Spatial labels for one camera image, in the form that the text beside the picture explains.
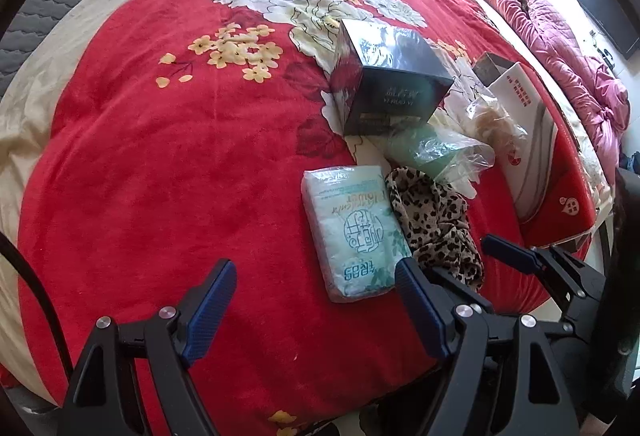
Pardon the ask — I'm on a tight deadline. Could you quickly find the red cardboard box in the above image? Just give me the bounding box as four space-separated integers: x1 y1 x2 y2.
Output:
472 52 598 249

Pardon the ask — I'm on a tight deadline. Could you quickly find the green ball in plastic bag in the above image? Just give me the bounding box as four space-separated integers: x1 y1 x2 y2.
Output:
385 123 496 181

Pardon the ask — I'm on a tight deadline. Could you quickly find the black glossy box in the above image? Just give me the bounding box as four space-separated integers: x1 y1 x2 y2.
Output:
330 19 456 137

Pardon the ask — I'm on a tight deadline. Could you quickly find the black cable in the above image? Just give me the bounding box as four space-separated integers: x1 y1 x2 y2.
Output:
0 231 76 387

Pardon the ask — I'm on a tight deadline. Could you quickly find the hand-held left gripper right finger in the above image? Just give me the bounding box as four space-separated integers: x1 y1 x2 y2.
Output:
395 258 581 436

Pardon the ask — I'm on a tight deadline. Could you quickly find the pink quilt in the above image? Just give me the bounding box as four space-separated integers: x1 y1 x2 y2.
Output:
425 0 631 187

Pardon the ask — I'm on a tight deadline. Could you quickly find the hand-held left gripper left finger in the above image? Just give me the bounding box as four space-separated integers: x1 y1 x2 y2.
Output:
57 258 238 436

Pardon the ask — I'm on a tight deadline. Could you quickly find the red floral blanket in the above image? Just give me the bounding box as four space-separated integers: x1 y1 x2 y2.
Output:
15 0 598 436

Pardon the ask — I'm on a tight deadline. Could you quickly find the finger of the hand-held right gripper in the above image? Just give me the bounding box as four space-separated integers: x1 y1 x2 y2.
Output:
481 235 566 277
429 267 502 323

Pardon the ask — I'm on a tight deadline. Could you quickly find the beige bed sheet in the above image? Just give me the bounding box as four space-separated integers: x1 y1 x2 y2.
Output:
0 0 616 227

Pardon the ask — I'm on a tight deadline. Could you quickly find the pale green tissue pack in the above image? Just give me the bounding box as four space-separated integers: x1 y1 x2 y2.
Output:
301 164 413 303

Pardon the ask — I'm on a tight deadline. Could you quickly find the leopard print cloth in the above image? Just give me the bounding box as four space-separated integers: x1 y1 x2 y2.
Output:
385 167 485 291

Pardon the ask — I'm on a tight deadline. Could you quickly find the beige fluffy item in bag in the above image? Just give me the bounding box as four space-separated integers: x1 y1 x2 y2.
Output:
465 96 528 157

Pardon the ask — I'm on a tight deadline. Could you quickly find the black television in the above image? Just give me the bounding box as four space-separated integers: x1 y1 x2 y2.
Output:
572 0 640 61

